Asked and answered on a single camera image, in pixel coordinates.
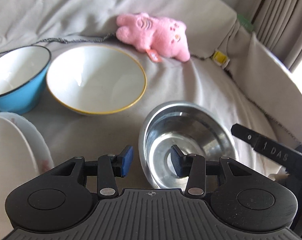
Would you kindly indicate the beige curtain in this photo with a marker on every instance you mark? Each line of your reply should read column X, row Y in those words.
column 278, row 26

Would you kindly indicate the yellow white tag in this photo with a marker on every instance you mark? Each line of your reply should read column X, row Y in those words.
column 220, row 59

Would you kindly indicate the stainless steel bowl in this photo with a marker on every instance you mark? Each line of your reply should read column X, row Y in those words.
column 192, row 128

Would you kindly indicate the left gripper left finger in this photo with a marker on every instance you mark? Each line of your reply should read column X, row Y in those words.
column 111, row 166

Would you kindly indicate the grey blanket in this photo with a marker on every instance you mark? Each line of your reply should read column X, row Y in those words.
column 230, row 73

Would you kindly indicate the blue enamel bowl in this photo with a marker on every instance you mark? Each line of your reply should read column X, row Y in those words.
column 22, row 78

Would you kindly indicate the green object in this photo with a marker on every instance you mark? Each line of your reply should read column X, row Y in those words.
column 245, row 23

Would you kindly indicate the white bowl yellow rim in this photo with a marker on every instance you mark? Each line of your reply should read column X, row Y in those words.
column 96, row 80

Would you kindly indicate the pink plush toy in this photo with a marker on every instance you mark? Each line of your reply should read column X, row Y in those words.
column 163, row 36

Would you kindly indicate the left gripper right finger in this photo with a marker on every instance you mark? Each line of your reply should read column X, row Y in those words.
column 192, row 166

